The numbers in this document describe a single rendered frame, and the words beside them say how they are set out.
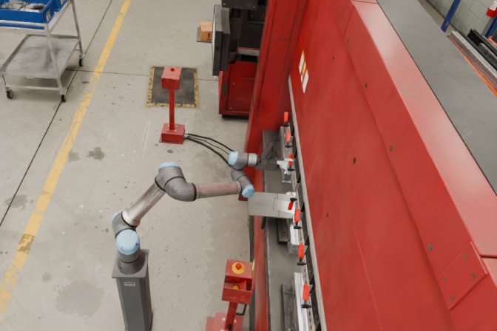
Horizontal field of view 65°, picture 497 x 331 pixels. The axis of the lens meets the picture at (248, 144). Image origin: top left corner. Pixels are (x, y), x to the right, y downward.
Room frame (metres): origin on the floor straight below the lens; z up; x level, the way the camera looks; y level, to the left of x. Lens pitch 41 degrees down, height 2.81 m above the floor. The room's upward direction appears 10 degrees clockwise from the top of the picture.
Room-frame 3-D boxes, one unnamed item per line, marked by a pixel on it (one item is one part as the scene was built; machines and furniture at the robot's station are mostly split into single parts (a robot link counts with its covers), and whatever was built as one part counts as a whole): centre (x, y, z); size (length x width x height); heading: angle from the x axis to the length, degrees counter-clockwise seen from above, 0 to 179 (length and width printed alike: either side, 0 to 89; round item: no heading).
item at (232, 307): (1.18, -0.07, 0.39); 0.05 x 0.05 x 0.54; 2
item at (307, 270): (0.99, -0.39, 1.26); 0.15 x 0.09 x 0.17; 6
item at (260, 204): (1.55, -0.19, 1.00); 0.26 x 0.18 x 0.01; 96
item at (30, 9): (3.57, 2.45, 0.92); 0.50 x 0.36 x 0.18; 100
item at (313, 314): (0.79, -0.42, 1.26); 0.15 x 0.09 x 0.17; 6
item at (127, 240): (1.16, 0.55, 0.94); 0.13 x 0.12 x 0.14; 30
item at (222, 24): (2.69, 0.33, 1.42); 0.45 x 0.12 x 0.36; 11
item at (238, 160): (1.60, 0.04, 1.28); 0.11 x 0.08 x 0.09; 96
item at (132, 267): (1.15, 0.54, 0.82); 0.15 x 0.15 x 0.10
